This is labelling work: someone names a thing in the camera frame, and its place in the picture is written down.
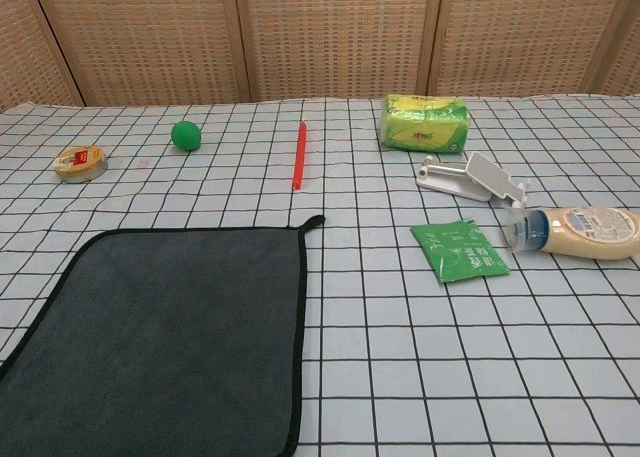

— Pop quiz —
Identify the yellow triangular cloth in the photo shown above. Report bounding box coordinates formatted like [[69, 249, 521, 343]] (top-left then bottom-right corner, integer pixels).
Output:
[[0, 214, 326, 457]]

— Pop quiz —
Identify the red pen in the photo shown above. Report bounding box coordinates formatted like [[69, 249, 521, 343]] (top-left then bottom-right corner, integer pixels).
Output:
[[291, 120, 310, 191]]

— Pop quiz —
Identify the green yellow tissue pack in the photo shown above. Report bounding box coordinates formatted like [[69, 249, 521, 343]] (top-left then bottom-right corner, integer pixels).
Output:
[[378, 93, 474, 154]]

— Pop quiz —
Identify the green sachet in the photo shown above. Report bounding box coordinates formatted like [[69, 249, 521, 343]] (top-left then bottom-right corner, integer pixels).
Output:
[[410, 217, 511, 285]]

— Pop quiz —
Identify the checked tablecloth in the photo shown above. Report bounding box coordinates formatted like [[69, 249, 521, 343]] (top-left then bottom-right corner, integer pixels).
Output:
[[0, 94, 640, 457]]

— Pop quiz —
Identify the green ball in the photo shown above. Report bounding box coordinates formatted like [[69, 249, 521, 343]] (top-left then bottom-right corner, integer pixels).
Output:
[[170, 120, 203, 153]]

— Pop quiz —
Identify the white phone stand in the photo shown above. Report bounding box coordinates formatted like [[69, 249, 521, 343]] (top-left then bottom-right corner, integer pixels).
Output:
[[414, 150, 532, 209]]

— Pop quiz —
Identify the woven folding screen panel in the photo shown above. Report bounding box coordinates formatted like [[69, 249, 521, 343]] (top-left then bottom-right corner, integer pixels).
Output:
[[234, 0, 446, 103], [0, 0, 86, 113], [27, 0, 251, 107], [427, 0, 624, 98], [597, 0, 640, 96]]

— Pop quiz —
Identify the tape roll with red label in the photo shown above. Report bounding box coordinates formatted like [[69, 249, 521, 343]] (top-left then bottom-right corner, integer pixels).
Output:
[[53, 145, 109, 183]]

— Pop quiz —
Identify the cream sauce squeeze bottle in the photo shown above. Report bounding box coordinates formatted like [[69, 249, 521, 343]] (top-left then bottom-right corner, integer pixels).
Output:
[[503, 204, 640, 262]]

